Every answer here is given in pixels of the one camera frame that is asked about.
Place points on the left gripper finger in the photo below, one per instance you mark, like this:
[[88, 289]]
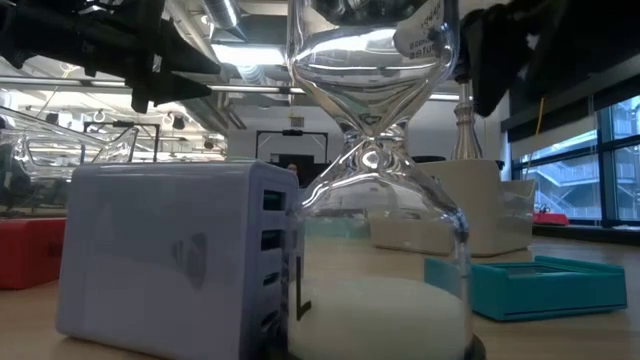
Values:
[[175, 89], [185, 57]]

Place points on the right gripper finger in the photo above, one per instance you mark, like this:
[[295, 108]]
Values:
[[492, 65]]

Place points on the lavender multiport charger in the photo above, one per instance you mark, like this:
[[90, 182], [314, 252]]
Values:
[[165, 260]]

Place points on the small teal clock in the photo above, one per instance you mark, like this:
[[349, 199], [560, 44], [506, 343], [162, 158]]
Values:
[[550, 295]]

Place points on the black cap white sand hourglass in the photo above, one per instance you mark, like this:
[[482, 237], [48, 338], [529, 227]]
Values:
[[375, 320]]

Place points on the bright ceiling light panel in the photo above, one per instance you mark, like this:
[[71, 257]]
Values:
[[250, 55]]

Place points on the white shade silver table lamp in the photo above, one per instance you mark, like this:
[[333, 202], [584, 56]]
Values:
[[466, 130]]

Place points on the ceiling light strip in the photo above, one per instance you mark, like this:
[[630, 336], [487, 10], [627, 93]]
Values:
[[250, 89]]

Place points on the large glass window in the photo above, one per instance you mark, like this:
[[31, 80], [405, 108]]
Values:
[[565, 185]]

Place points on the clear plastic bin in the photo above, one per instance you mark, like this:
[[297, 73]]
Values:
[[50, 165]]

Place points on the person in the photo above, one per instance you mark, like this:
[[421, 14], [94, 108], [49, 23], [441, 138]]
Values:
[[293, 169]]

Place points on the red box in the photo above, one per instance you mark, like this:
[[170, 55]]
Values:
[[550, 220]]

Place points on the black window desk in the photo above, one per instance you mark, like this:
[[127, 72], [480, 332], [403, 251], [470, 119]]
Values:
[[590, 235]]

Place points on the red flat charger with prongs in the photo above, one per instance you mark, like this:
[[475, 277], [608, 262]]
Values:
[[30, 252]]

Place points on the silver ventilation duct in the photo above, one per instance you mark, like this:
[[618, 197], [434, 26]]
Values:
[[222, 12]]

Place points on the black stand frame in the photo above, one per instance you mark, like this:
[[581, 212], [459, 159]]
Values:
[[292, 132]]

